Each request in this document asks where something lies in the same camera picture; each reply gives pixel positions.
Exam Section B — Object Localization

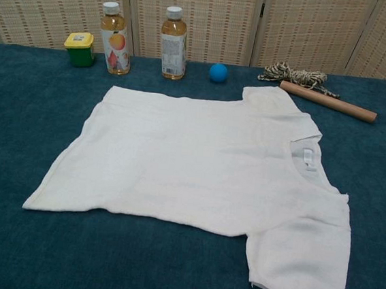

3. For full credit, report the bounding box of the white cloth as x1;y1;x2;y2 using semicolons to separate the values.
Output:
14;65;366;289

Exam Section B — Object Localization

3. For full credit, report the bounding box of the blue ball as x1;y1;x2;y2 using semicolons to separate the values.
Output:
208;62;229;85

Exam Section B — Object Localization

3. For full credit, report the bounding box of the tea bottle with text label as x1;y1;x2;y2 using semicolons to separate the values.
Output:
157;4;193;82

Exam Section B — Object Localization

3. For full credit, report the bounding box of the woven bamboo folding screen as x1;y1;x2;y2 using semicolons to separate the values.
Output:
0;0;386;85

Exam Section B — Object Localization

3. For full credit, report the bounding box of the tea bottle with fruit label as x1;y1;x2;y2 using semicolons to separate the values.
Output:
95;1;138;77

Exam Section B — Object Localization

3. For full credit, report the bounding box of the brown wooden stick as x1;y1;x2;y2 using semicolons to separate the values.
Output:
276;80;380;124

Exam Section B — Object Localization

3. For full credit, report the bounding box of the green jar with yellow lid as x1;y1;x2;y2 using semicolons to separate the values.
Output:
62;31;97;69

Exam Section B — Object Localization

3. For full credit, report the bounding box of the dark blue table cloth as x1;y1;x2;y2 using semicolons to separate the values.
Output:
0;42;386;289

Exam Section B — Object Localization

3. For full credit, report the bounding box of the beige speckled rope bundle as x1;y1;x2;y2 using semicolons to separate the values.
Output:
256;58;343;99

